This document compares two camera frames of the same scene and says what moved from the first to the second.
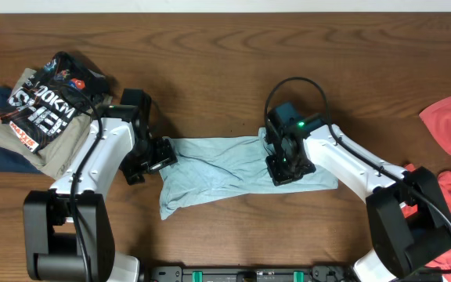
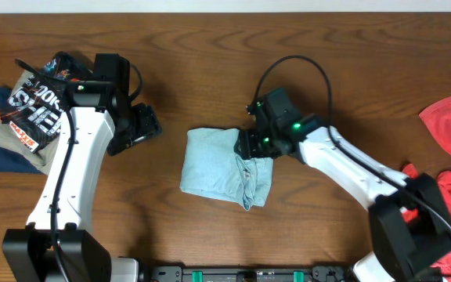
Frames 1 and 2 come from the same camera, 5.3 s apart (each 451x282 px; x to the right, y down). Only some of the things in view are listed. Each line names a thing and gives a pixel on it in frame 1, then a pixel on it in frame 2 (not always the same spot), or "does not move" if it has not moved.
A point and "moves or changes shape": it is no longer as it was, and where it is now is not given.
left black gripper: x=167 y=155 -> x=150 y=127
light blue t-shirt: x=207 y=168 moves or changes shape
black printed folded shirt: x=63 y=91 does not move
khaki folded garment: x=50 y=156 does not move
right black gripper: x=279 y=176 -> x=247 y=139
